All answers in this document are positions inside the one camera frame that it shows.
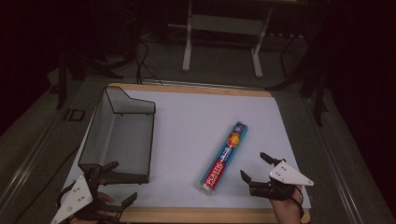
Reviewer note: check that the plastic wrap roll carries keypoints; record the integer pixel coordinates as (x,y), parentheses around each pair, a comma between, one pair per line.
(222,158)

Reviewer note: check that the black tripod stand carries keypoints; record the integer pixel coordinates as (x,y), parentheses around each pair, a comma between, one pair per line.
(63,77)
(317,93)

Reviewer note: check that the white metal stand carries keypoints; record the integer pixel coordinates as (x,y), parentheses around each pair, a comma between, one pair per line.
(224,25)

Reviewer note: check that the person's left hand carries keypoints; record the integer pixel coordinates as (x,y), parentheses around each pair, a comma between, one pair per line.
(104,197)

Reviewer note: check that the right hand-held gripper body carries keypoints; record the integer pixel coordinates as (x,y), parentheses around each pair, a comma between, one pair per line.
(288,177)

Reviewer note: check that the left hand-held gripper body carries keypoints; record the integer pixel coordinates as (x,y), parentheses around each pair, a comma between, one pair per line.
(76,196)

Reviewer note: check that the white table sheet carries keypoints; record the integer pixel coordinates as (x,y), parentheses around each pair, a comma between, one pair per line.
(186,124)

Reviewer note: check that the person's right hand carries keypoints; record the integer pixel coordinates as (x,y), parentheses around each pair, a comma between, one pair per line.
(286,211)

